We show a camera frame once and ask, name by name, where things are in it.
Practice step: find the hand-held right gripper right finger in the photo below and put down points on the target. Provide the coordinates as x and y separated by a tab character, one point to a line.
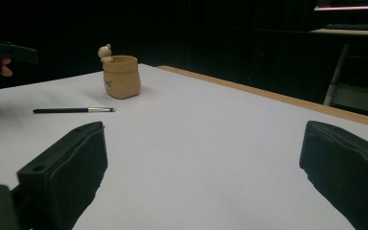
348	169

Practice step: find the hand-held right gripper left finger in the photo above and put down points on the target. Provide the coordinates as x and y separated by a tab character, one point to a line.
67	172

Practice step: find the black makeup brush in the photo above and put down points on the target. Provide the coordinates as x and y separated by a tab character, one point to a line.
73	110

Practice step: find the tan ceramic pen holder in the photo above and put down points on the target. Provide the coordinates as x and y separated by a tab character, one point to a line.
120	76

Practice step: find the wooden desk with metal legs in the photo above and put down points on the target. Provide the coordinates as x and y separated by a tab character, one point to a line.
354	76

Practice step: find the black keyboard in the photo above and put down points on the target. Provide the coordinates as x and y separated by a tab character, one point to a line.
356	27

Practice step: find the computer monitor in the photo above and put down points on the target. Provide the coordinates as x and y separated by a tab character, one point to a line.
349	4

